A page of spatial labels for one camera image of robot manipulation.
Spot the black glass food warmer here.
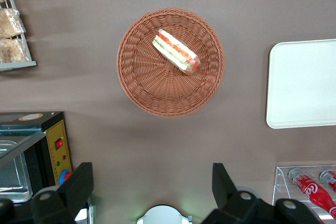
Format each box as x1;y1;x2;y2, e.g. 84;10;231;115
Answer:
0;111;73;204

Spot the clear acrylic bottle rack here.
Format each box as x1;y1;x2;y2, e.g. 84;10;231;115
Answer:
272;165;336;224

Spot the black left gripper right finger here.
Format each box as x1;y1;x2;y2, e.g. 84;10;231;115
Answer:
201;163;321;224

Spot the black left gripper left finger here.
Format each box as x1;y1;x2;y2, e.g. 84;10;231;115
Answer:
0;162;95;224

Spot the round brown wicker basket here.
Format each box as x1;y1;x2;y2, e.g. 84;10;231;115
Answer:
116;7;226;118

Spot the cream plastic tray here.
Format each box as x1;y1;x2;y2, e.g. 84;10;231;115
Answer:
266;38;336;130

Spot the tray of packaged snacks right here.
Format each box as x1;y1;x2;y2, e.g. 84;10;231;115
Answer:
0;0;37;72

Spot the sandwich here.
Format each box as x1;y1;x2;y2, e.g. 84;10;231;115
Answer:
152;28;202;76

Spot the clear bag of snacks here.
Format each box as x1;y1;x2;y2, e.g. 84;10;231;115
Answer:
0;8;26;39
0;37;30;64

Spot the red cola bottle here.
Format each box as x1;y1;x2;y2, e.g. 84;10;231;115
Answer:
319;169;336;193
288;168;336;220

